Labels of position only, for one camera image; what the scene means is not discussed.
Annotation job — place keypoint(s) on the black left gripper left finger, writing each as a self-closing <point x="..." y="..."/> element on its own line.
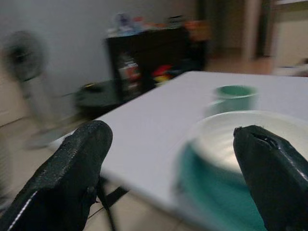
<point x="60" y="173"/>

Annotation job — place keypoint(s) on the black table leg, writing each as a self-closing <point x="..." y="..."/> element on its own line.
<point x="115" y="193"/>

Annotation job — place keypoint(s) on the dark bottle with red label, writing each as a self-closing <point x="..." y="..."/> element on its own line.
<point x="127" y="69"/>

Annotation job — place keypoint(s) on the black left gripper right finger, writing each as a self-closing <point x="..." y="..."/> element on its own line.
<point x="276" y="180"/>

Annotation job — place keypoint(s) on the black shelf cabinet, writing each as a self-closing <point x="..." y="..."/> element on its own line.
<point x="154" y="48"/>

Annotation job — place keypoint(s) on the grey standing fan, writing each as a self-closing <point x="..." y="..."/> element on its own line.
<point x="24" y="55"/>

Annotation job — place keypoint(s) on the white plate with teal rim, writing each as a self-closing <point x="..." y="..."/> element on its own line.
<point x="216" y="149"/>

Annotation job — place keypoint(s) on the teal cup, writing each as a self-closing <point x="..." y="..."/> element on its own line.
<point x="235" y="101"/>

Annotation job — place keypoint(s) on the blue white package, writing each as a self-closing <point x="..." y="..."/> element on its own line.
<point x="127" y="24"/>

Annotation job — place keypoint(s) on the orange box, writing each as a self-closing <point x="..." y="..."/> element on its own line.
<point x="197" y="30"/>

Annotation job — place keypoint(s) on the black round stool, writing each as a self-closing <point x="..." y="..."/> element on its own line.
<point x="96" y="98"/>

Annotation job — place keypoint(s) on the red yellow toy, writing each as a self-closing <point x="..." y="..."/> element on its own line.
<point x="163" y="72"/>

